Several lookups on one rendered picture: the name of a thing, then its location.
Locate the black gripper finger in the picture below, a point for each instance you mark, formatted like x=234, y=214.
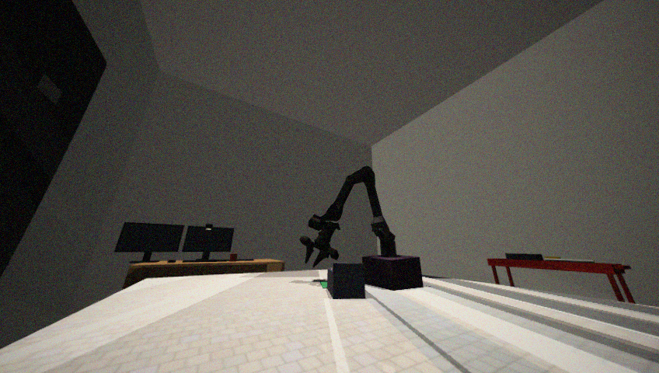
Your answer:
x=320, y=257
x=308, y=252

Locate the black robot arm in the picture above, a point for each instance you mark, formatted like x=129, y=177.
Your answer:
x=379, y=225

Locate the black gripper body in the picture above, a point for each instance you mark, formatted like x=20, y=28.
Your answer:
x=321, y=243

